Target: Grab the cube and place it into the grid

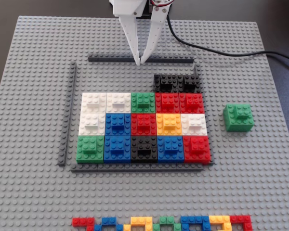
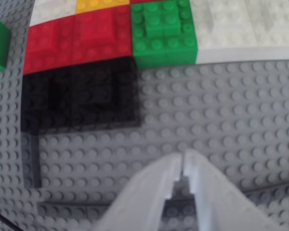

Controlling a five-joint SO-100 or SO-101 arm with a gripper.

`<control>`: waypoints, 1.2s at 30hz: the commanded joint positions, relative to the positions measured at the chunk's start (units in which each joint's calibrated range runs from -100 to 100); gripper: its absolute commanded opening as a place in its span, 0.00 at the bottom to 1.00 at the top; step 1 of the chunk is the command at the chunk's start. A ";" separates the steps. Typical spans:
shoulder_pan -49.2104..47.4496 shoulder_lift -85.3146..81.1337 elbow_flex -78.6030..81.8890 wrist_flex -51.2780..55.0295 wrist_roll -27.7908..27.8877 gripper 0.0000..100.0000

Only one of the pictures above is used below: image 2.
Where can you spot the grey studded Lego baseplate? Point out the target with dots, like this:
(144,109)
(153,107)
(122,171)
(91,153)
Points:
(207,108)

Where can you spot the white Lego cube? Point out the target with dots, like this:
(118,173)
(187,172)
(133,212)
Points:
(221,31)
(53,10)
(272,26)

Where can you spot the yellow Lego cube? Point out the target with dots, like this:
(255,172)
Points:
(98,5)

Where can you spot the red Lego cube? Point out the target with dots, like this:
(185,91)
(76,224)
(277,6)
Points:
(101,33)
(48,45)
(144,1)

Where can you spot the dark grey Lego rail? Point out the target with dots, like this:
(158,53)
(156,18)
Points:
(36,163)
(74,209)

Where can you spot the black Lego cube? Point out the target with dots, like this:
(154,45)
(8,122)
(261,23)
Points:
(45,101)
(103,96)

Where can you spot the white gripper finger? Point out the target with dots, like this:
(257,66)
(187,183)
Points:
(139,197)
(216,199)

